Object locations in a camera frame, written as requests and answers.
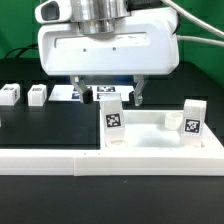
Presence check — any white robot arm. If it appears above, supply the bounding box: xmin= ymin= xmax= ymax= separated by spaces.
xmin=35 ymin=0 xmax=179 ymax=106

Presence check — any black cable bundle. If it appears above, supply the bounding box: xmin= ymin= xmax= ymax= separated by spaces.
xmin=2 ymin=43 xmax=40 ymax=60

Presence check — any white square tabletop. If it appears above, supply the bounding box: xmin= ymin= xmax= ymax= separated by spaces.
xmin=100 ymin=110 xmax=223 ymax=150

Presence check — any white L-shaped obstacle fence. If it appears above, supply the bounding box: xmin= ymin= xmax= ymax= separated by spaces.
xmin=0 ymin=112 xmax=224 ymax=177

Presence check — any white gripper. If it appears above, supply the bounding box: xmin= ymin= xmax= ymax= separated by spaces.
xmin=35 ymin=0 xmax=179 ymax=106

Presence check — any white sheet with AprilTags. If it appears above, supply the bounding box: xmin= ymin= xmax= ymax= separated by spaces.
xmin=49 ymin=85 xmax=134 ymax=101

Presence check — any white cable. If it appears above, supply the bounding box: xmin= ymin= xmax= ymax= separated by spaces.
xmin=161 ymin=0 xmax=224 ymax=48

